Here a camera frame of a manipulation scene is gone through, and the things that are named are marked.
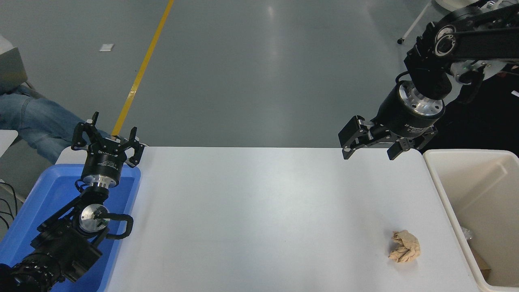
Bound white wheeled chair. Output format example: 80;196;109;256
397;0;500;45

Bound tan paper ball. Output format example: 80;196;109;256
388;230;421;263

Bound seated person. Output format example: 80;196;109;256
0;86;111;165

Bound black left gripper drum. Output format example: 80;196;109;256
81;138;127;182

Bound large pale plastic bin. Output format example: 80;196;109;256
422;149;519;292

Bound blue plastic tray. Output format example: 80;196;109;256
0;163;142;292

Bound brown cardboard piece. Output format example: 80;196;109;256
470;247;492;281

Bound black cables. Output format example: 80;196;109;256
0;181;19;230

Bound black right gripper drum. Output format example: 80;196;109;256
371;83;443;139

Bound grey box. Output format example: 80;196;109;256
0;36;28;94

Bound white side table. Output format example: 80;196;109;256
0;129;19;158

